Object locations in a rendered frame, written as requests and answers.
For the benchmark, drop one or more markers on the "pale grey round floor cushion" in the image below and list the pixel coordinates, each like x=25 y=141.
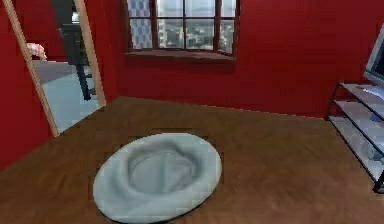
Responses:
x=156 y=176

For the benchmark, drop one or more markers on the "brown framed window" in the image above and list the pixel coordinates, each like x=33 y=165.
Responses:
x=181 y=28

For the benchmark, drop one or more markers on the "pale pink object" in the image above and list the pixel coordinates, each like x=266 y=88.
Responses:
x=36 y=50

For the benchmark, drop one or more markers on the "small blue object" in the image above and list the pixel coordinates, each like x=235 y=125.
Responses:
x=376 y=117

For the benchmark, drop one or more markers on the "grey television set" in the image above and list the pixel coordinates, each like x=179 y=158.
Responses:
x=376 y=60

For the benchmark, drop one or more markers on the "black frame glass shelf unit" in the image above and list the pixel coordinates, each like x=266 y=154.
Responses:
x=360 y=120

